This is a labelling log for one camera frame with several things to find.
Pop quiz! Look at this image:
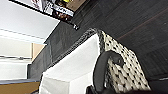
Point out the white printed bag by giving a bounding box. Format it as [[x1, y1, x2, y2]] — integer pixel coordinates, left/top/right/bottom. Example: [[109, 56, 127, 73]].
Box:
[[29, 0, 46, 11]]

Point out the wooden door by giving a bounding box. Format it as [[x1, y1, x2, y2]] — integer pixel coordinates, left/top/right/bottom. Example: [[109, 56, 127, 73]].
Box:
[[0, 81, 42, 94]]

